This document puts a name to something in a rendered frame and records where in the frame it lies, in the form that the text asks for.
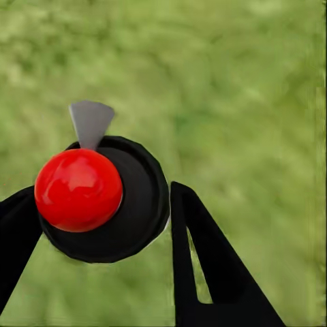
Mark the pesticide atomizer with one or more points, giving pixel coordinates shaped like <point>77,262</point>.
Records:
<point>104,198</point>

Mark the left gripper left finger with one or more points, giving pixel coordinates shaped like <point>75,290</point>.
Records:
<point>20,230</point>

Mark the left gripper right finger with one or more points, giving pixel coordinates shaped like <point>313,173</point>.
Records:
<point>237,299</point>

